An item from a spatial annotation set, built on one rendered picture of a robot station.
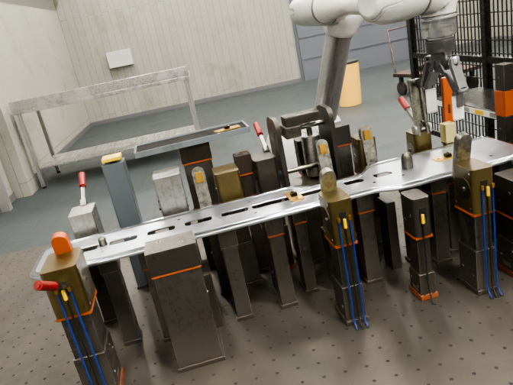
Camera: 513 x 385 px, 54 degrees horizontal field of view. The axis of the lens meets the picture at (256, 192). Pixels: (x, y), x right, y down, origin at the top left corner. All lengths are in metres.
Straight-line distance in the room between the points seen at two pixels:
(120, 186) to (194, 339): 0.60
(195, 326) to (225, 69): 9.96
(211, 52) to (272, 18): 1.46
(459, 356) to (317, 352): 0.32
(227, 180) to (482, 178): 0.68
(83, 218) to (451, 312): 1.02
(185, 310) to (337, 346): 0.38
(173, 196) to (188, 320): 0.39
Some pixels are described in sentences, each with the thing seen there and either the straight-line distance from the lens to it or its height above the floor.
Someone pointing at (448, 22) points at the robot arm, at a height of 1.37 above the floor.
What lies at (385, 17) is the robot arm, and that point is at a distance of 1.30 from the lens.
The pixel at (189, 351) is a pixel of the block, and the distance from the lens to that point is 1.30.
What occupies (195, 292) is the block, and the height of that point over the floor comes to 0.90.
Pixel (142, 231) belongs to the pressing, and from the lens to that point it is 1.40.
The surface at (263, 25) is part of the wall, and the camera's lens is 11.11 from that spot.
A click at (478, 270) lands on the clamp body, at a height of 0.77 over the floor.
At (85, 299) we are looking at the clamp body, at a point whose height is 0.97.
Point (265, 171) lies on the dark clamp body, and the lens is 1.52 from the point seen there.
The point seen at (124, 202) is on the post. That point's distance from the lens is 1.66.
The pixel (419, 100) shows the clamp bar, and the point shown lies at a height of 1.15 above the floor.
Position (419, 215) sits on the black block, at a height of 0.95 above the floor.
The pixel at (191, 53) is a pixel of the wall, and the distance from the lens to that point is 11.01.
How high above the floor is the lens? 1.48
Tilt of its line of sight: 19 degrees down
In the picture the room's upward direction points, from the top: 12 degrees counter-clockwise
